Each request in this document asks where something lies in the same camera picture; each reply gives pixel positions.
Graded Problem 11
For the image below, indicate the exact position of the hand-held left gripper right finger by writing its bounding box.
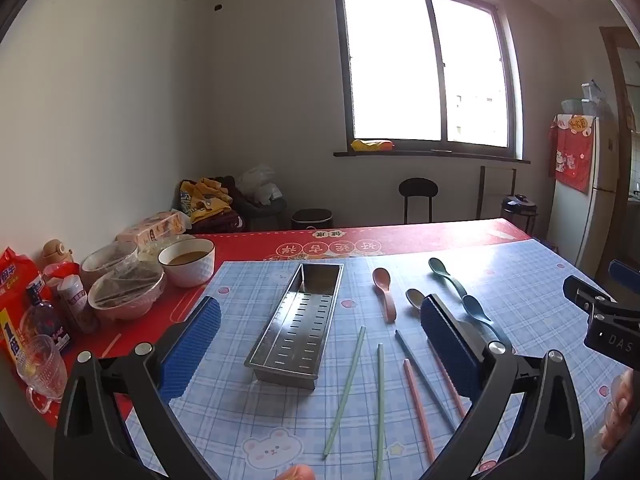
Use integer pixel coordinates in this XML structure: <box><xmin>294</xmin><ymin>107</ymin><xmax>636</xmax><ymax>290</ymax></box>
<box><xmin>420</xmin><ymin>294</ymin><xmax>586</xmax><ymax>480</ymax></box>

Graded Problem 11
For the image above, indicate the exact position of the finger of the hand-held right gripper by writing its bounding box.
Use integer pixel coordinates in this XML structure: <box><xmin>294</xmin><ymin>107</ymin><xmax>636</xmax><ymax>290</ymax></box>
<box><xmin>607</xmin><ymin>259</ymin><xmax>640</xmax><ymax>287</ymax></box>
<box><xmin>562</xmin><ymin>275</ymin><xmax>621</xmax><ymax>315</ymax></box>

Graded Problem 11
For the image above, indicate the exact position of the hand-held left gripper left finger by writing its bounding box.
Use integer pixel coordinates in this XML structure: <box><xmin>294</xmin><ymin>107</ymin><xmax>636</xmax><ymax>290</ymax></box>
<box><xmin>52</xmin><ymin>296</ymin><xmax>223</xmax><ymax>480</ymax></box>

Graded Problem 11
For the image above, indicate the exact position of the pink chopstick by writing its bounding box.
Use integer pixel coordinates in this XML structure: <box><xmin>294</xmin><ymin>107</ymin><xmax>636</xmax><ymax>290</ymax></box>
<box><xmin>402</xmin><ymin>358</ymin><xmax>437</xmax><ymax>464</ymax></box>
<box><xmin>429</xmin><ymin>340</ymin><xmax>467</xmax><ymax>417</ymax></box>

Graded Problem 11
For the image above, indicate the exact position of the blue chopstick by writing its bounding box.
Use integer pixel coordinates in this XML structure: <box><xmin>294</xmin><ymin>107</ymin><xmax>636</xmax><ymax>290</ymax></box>
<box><xmin>395</xmin><ymin>330</ymin><xmax>457</xmax><ymax>432</ymax></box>

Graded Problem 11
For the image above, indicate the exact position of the blue spoon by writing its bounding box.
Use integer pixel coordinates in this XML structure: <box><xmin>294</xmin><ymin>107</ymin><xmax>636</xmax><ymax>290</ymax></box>
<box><xmin>461</xmin><ymin>295</ymin><xmax>506</xmax><ymax>343</ymax></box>

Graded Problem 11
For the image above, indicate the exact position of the green spoon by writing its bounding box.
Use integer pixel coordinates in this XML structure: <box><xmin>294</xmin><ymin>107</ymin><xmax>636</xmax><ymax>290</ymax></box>
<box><xmin>428</xmin><ymin>257</ymin><xmax>468</xmax><ymax>301</ymax></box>

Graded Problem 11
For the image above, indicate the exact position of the green chopstick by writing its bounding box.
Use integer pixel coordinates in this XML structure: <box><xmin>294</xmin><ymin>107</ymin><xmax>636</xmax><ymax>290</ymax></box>
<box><xmin>376</xmin><ymin>343</ymin><xmax>387</xmax><ymax>462</ymax></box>
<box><xmin>323</xmin><ymin>326</ymin><xmax>367</xmax><ymax>459</ymax></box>

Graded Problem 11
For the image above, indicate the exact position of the pink spoon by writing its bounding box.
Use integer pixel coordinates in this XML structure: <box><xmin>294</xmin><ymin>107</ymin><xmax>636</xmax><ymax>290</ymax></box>
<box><xmin>372</xmin><ymin>267</ymin><xmax>398</xmax><ymax>323</ymax></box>

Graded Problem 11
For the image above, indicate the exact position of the perforated metal utensil tray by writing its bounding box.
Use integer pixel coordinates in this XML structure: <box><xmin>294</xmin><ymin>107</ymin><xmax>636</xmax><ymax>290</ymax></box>
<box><xmin>244</xmin><ymin>261</ymin><xmax>346</xmax><ymax>391</ymax></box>

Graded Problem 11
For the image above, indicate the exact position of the person's right hand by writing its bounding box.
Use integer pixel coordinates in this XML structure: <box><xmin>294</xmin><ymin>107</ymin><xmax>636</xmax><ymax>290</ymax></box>
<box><xmin>599</xmin><ymin>369</ymin><xmax>640</xmax><ymax>453</ymax></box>

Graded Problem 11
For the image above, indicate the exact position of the person's left hand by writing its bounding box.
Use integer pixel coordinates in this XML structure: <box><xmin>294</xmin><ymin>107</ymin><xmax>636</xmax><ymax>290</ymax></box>
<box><xmin>275</xmin><ymin>464</ymin><xmax>317</xmax><ymax>480</ymax></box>

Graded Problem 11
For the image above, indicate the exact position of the blue plaid table mat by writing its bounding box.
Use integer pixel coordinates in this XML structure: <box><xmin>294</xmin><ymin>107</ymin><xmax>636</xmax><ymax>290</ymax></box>
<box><xmin>125</xmin><ymin>237</ymin><xmax>640</xmax><ymax>480</ymax></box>

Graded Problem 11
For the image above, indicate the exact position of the white dimpled bowl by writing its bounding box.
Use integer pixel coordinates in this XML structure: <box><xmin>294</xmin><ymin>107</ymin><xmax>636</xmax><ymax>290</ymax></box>
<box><xmin>158</xmin><ymin>238</ymin><xmax>217</xmax><ymax>289</ymax></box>

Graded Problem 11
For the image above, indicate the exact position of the plastic-wrapped bowl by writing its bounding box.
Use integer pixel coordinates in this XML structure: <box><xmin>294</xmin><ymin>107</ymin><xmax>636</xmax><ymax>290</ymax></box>
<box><xmin>80</xmin><ymin>241</ymin><xmax>140</xmax><ymax>286</ymax></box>
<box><xmin>88</xmin><ymin>262</ymin><xmax>167</xmax><ymax>321</ymax></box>

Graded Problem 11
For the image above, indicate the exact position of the white refrigerator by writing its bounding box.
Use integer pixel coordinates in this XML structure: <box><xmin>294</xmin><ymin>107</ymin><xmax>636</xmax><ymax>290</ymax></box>
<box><xmin>547</xmin><ymin>115</ymin><xmax>623</xmax><ymax>273</ymax></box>

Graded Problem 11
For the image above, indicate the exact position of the red printed tablecloth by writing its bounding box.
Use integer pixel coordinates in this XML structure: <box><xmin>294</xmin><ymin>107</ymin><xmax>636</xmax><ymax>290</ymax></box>
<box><xmin>37</xmin><ymin>217</ymin><xmax>536</xmax><ymax>428</ymax></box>

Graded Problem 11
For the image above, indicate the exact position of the red printed cloth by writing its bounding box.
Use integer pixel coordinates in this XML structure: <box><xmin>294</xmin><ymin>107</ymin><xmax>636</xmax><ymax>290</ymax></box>
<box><xmin>548</xmin><ymin>114</ymin><xmax>596</xmax><ymax>193</ymax></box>

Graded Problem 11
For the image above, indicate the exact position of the tissue pack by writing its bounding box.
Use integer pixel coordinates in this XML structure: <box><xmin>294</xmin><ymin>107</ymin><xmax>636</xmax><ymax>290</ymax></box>
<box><xmin>116</xmin><ymin>211</ymin><xmax>193</xmax><ymax>248</ymax></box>

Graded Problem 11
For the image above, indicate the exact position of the small white bottle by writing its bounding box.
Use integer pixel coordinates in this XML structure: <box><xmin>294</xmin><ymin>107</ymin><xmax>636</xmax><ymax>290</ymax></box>
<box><xmin>56</xmin><ymin>275</ymin><xmax>100</xmax><ymax>335</ymax></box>

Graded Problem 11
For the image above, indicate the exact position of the maroon clothes pile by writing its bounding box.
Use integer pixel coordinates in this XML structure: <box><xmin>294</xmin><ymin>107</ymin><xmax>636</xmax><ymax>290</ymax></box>
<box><xmin>177</xmin><ymin>176</ymin><xmax>246</xmax><ymax>233</ymax></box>

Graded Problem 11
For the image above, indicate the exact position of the glass cup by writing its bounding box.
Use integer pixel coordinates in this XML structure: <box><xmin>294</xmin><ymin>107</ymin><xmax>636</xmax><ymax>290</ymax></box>
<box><xmin>16</xmin><ymin>334</ymin><xmax>68</xmax><ymax>415</ymax></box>

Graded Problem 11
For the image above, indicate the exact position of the yellow snack bags pile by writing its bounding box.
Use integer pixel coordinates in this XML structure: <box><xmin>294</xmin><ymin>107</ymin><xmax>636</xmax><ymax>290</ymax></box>
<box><xmin>180</xmin><ymin>178</ymin><xmax>233</xmax><ymax>223</ymax></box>

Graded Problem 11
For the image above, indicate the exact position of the clear bottle with dark cap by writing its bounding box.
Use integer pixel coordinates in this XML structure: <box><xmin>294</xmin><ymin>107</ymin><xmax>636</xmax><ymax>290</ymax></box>
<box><xmin>20</xmin><ymin>280</ymin><xmax>73</xmax><ymax>356</ymax></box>

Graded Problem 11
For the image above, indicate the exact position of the black round stool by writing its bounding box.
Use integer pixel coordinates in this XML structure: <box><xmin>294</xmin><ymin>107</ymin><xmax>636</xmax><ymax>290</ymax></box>
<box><xmin>398</xmin><ymin>178</ymin><xmax>439</xmax><ymax>226</ymax></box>

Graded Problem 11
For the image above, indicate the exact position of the small brown figurine jar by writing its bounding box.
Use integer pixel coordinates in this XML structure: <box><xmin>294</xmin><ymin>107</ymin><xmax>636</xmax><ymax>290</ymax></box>
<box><xmin>41</xmin><ymin>239</ymin><xmax>75</xmax><ymax>273</ymax></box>

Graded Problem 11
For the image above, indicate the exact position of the clear plastic container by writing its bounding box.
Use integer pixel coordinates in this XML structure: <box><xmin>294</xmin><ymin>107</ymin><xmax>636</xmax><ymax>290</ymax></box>
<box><xmin>560</xmin><ymin>80</ymin><xmax>616</xmax><ymax>120</ymax></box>

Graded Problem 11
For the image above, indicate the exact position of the black trash bin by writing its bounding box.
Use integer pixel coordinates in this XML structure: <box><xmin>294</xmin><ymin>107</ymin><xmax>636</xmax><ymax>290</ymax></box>
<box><xmin>291</xmin><ymin>208</ymin><xmax>335</xmax><ymax>232</ymax></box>

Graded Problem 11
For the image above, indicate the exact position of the clear plastic bag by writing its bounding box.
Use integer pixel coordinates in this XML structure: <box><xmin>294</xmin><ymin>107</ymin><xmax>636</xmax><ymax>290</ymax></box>
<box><xmin>236</xmin><ymin>163</ymin><xmax>283</xmax><ymax>206</ymax></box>

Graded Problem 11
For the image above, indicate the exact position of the red snack packet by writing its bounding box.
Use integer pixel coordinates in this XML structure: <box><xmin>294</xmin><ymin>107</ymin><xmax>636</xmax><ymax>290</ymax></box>
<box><xmin>0</xmin><ymin>246</ymin><xmax>56</xmax><ymax>378</ymax></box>

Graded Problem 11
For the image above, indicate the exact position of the yellow object on windowsill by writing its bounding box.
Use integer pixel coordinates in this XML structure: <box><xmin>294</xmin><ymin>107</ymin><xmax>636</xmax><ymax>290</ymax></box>
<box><xmin>350</xmin><ymin>138</ymin><xmax>396</xmax><ymax>153</ymax></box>

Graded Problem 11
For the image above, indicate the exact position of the window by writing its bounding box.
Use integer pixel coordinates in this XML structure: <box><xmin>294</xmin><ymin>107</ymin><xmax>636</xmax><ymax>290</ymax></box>
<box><xmin>332</xmin><ymin>0</ymin><xmax>531</xmax><ymax>163</ymax></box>

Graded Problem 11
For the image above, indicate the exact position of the wooden door frame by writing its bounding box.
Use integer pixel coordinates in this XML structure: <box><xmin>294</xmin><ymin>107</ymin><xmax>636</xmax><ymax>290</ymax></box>
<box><xmin>599</xmin><ymin>26</ymin><xmax>640</xmax><ymax>196</ymax></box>

